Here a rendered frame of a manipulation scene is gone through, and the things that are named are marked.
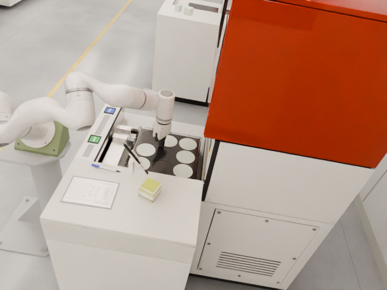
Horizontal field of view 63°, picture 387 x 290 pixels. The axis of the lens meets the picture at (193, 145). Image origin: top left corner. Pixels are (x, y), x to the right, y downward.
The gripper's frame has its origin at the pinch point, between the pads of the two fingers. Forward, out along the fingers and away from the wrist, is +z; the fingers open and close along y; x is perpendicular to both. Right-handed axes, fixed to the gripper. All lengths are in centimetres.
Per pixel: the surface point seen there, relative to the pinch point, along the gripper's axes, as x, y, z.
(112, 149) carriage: -17.5, 18.9, 4.7
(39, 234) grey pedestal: -59, 50, 91
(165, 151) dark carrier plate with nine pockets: 4.4, 1.4, 2.8
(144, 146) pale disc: -6.1, 6.4, 2.7
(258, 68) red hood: 43, 5, -65
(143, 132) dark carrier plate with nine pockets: -14.8, -1.5, 2.6
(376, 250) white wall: 138, -104, 86
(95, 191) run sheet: 4.1, 48.1, -4.1
